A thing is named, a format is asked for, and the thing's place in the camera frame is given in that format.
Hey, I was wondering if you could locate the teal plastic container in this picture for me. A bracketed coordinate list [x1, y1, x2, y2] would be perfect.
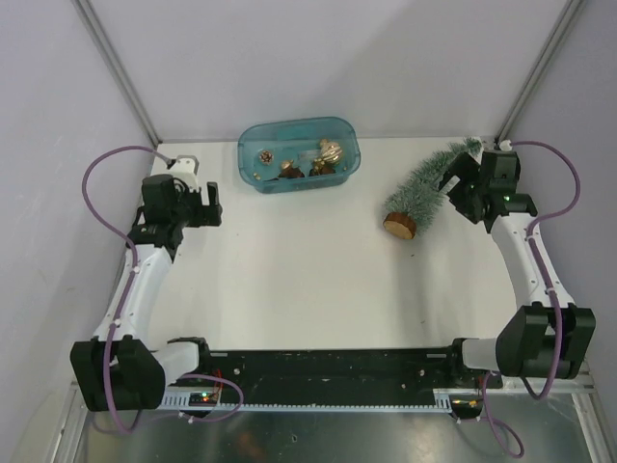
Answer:
[237, 117, 362, 194]

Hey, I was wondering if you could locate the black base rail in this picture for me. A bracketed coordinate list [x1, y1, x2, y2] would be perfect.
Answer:
[170, 346, 502, 410]

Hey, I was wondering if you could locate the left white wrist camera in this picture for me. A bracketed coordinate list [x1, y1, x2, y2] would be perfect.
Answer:
[168, 155, 200, 191]

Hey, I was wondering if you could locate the small frosted christmas tree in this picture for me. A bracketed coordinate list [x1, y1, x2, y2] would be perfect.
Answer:
[382, 137, 483, 240]

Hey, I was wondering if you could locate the aluminium corner post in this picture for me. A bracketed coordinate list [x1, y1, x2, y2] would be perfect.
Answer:
[71, 0, 161, 147]
[494, 0, 588, 144]

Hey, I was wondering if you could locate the grey slotted cable duct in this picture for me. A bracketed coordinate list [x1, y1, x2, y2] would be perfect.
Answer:
[161, 388, 483, 413]

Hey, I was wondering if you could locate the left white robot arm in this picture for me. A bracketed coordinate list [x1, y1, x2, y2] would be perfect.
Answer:
[69, 174, 223, 412]

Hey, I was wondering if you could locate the small pine cone ornament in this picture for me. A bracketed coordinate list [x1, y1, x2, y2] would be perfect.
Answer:
[259, 150, 273, 165]

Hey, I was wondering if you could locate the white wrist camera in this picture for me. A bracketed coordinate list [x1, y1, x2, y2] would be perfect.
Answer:
[497, 139, 513, 151]
[168, 155, 200, 191]

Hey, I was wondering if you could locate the gold striped bauble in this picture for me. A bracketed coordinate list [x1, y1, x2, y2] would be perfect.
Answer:
[319, 139, 344, 166]

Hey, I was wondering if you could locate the left aluminium corner post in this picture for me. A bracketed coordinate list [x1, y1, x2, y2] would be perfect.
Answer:
[71, 0, 161, 147]

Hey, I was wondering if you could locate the right aluminium corner post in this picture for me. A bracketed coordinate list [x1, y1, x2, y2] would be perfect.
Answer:
[494, 0, 588, 144]

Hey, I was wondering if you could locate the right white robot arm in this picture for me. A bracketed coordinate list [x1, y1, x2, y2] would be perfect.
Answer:
[439, 151, 596, 387]

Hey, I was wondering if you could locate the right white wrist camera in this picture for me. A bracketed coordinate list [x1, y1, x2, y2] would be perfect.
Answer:
[497, 139, 513, 151]

